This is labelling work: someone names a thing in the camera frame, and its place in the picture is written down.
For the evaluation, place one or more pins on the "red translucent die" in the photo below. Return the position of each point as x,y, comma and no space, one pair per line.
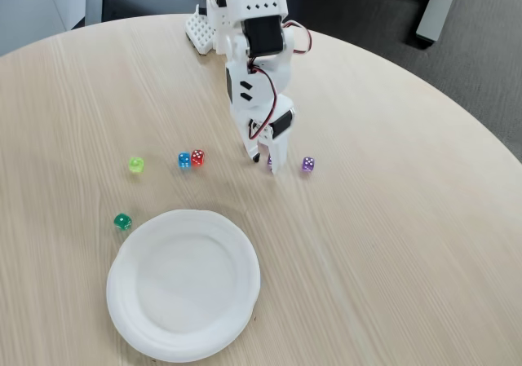
197,157

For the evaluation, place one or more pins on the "grey desk leg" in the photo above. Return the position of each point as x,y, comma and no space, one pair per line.
434,11

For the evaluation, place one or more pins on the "dark green translucent die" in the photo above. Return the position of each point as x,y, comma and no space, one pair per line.
122,221

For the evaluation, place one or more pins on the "light green translucent die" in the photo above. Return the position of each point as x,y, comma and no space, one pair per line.
136,164

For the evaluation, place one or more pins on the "purple translucent die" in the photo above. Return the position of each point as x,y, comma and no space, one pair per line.
269,162
308,164

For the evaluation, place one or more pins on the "blue translucent die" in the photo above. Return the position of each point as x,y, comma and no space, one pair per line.
184,160

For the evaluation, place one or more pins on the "white cabinet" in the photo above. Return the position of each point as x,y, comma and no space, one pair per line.
32,7

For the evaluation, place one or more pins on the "white paper plate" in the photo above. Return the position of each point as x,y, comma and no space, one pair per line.
183,284

